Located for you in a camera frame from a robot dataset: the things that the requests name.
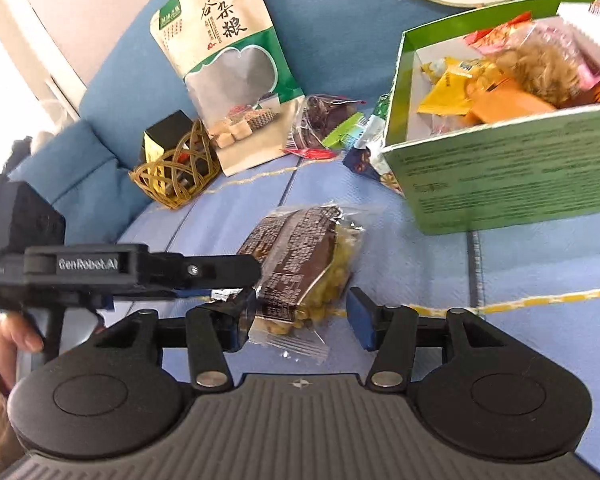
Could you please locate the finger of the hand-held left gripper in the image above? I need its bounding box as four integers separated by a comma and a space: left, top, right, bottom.
147, 252, 263, 304

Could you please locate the yellow white snack packet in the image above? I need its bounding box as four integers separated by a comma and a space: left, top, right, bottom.
420, 56, 483, 83

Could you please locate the green foil candy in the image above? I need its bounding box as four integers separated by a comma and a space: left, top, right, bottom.
372, 91, 394, 122

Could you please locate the small red snack packet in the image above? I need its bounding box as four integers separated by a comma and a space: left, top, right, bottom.
282, 146, 339, 161

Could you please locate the lime green snack packet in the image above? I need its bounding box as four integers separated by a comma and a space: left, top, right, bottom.
322, 112, 368, 149

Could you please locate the large beige green snack bag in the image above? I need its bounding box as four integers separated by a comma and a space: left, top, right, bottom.
149, 0, 306, 177

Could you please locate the woven bamboo basket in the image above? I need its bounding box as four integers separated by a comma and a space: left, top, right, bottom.
129, 119, 222, 210

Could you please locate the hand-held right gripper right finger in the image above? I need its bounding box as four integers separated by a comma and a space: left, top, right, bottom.
346, 287, 518, 394

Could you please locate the small black yellow box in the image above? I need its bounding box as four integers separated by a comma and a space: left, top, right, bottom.
142, 110, 202, 192

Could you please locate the person's left hand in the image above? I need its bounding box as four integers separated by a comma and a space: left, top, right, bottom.
0, 311, 46, 393

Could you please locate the dark blue snack packet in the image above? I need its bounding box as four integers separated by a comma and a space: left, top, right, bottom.
342, 145, 382, 179

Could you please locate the light blue stitched mat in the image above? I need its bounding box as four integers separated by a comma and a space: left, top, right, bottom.
117, 150, 600, 461

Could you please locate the dark brown snack packet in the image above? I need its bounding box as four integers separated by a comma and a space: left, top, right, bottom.
286, 94, 366, 154

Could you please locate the blue sofa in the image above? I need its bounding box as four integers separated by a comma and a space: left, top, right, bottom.
7, 0, 600, 241

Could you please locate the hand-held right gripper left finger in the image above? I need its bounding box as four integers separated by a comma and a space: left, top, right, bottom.
82, 287, 259, 394

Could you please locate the clear pea packet brown label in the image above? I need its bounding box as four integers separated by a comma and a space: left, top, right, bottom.
235, 202, 383, 365

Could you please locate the pink snack packet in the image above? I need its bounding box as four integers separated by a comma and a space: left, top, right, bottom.
495, 1, 600, 107

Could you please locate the green cardboard box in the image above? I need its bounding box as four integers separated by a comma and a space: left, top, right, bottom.
382, 0, 600, 237

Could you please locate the silver snack packet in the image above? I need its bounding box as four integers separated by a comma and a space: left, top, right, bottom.
355, 115, 389, 152

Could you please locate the plain orange cake packet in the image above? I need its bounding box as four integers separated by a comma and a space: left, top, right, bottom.
464, 81, 557, 127

